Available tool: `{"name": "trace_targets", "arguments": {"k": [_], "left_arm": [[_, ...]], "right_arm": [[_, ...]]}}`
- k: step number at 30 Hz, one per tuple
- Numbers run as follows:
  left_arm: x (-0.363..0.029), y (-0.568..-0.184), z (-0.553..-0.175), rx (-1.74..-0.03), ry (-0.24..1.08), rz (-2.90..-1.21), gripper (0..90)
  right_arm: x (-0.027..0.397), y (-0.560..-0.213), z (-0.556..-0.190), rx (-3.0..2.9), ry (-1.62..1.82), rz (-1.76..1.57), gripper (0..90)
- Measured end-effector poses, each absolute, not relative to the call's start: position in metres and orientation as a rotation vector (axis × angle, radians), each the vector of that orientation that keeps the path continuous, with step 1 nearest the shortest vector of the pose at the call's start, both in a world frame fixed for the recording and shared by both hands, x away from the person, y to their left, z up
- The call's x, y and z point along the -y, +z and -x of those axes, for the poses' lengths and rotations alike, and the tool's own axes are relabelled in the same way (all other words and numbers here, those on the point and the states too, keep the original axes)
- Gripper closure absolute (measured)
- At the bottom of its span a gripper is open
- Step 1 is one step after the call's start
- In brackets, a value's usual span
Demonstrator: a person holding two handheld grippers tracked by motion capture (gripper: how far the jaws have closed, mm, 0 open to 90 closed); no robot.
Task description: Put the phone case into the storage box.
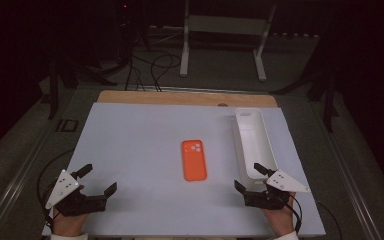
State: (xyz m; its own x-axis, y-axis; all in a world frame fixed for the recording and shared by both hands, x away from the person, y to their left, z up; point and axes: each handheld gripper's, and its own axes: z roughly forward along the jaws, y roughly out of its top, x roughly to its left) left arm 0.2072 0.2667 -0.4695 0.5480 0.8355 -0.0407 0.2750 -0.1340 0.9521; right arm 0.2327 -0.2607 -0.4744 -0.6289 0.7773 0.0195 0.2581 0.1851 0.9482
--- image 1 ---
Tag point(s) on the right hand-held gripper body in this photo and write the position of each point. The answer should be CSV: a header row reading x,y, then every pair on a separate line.
x,y
281,181

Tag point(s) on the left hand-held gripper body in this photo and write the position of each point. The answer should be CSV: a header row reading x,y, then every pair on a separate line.
x,y
63,188

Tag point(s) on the long white plastic tray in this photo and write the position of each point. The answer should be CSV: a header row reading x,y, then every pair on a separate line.
x,y
255,140

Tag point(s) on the orange phone case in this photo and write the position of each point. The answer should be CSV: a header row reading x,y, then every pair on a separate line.
x,y
194,161

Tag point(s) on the person's left hand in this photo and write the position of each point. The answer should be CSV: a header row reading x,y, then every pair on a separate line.
x,y
68,225

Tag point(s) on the person's right hand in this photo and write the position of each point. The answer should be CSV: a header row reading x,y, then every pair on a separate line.
x,y
281,220

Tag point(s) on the pale grey table mat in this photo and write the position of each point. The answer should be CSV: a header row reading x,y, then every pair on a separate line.
x,y
136,150

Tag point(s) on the black tripod stand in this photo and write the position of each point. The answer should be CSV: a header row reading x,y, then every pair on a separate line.
x,y
329,100

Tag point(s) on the white metal stand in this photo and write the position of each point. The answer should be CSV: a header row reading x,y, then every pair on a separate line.
x,y
226,25

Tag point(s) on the metal floor rail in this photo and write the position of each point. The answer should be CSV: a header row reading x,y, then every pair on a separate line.
x,y
16,190
196,89
350,186

